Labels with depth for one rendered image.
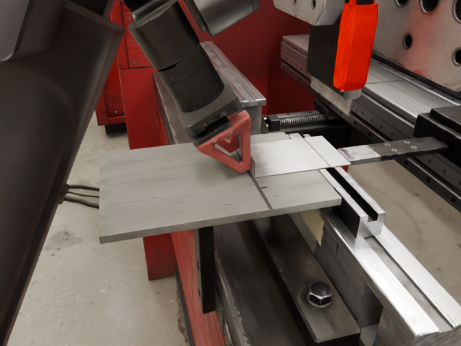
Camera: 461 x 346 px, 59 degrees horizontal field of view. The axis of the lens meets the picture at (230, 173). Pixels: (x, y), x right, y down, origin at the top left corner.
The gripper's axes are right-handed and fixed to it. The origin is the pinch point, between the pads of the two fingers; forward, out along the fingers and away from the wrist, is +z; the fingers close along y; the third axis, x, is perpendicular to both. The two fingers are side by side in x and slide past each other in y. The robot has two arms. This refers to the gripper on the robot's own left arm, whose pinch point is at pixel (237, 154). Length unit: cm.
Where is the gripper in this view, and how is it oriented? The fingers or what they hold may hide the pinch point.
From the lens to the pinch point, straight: 51.7
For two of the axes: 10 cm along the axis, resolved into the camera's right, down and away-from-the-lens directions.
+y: -2.4, -5.0, 8.3
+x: -8.6, 5.1, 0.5
